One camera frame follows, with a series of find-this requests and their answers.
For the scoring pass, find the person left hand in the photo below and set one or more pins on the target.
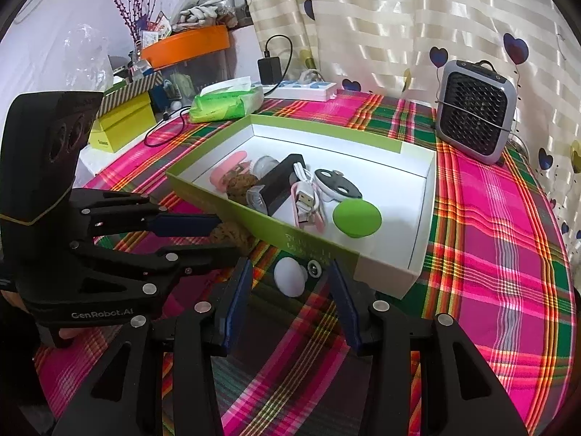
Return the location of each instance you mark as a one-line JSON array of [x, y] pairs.
[[69, 334]]

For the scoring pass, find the white ball camera gadget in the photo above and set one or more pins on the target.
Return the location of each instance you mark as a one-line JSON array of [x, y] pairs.
[[290, 277]]

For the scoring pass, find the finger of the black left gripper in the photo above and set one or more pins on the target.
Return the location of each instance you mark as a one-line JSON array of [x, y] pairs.
[[89, 264], [101, 213]]

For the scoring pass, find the white work gloves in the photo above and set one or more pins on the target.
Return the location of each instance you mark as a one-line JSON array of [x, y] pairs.
[[204, 14]]

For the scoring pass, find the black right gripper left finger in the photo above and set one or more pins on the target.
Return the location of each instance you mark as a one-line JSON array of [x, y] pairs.
[[122, 394]]

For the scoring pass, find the pink oblong case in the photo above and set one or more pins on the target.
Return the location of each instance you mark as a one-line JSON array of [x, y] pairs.
[[231, 166]]

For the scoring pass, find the cream striped heart curtain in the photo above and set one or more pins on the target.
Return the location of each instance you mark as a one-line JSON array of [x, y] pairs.
[[388, 46]]

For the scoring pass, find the green round cap gadget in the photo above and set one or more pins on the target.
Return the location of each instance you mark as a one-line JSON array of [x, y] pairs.
[[357, 218]]

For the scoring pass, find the white power strip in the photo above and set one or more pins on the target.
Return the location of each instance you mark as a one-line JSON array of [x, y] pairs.
[[314, 91]]

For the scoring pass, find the orange plastic bin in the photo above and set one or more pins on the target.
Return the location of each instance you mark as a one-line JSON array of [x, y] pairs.
[[185, 46]]

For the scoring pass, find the yellow cardboard box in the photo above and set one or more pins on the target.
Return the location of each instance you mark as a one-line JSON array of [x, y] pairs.
[[121, 125]]

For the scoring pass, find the green tissue pack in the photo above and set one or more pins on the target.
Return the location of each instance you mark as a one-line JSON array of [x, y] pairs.
[[226, 100]]

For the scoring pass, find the pink clip holder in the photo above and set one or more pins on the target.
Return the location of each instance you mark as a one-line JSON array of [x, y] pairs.
[[308, 211]]

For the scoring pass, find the striped gift box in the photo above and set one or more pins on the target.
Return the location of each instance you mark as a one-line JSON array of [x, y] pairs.
[[118, 97]]

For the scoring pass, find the black power adapter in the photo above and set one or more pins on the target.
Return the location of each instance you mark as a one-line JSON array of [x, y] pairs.
[[270, 70]]

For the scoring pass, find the grey portable fan heater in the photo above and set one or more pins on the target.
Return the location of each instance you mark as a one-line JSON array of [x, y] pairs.
[[475, 109]]

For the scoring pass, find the green white cardboard box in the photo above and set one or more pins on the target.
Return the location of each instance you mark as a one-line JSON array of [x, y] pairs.
[[397, 177]]

